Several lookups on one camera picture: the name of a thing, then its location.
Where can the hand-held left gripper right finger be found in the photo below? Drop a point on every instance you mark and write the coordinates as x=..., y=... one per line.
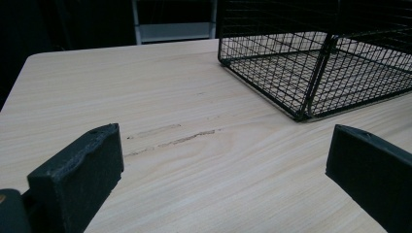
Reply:
x=372, y=171

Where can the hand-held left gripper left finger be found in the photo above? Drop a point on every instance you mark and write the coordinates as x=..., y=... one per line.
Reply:
x=77, y=174

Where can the grey metal stand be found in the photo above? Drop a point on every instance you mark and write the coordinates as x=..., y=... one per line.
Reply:
x=175, y=30

